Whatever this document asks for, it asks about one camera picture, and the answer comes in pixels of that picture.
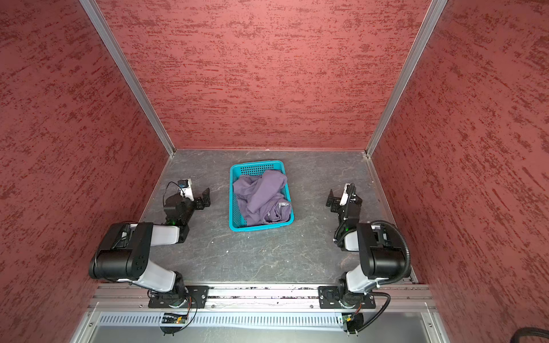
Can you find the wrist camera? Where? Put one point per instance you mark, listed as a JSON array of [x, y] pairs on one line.
[[349, 190], [186, 189]]

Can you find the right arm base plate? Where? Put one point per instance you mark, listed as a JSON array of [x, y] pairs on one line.
[[328, 296]]

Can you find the purple trousers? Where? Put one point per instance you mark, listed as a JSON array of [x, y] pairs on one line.
[[260, 198]]

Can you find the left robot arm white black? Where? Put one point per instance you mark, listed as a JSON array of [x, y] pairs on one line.
[[124, 253]]

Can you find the white vented cable duct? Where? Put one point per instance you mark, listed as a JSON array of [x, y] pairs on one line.
[[308, 320]]

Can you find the aluminium front rail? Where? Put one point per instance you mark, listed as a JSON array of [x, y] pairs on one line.
[[231, 297]]

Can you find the right circuit board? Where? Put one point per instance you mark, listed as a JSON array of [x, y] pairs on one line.
[[352, 322]]

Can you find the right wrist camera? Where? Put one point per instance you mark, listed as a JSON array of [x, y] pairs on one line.
[[349, 190]]

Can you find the circuit board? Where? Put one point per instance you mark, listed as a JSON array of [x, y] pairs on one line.
[[169, 318], [352, 322]]

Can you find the right corner aluminium post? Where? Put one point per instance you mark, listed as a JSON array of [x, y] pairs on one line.
[[424, 33]]

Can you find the left circuit board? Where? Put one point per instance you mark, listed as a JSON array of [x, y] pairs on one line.
[[169, 318]]

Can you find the corner aluminium post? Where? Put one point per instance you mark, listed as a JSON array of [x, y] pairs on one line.
[[97, 19], [424, 33]]

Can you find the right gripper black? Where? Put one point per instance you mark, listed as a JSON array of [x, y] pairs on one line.
[[334, 201]]

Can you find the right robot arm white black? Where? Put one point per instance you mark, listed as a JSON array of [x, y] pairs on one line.
[[384, 256]]

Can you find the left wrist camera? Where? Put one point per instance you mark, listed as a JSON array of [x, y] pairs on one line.
[[186, 189]]

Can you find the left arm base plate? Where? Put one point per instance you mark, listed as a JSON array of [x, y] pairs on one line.
[[193, 296]]

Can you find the left corner aluminium post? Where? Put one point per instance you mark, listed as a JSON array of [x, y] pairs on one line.
[[97, 19]]

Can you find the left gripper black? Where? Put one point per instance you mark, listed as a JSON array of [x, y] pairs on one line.
[[201, 205]]

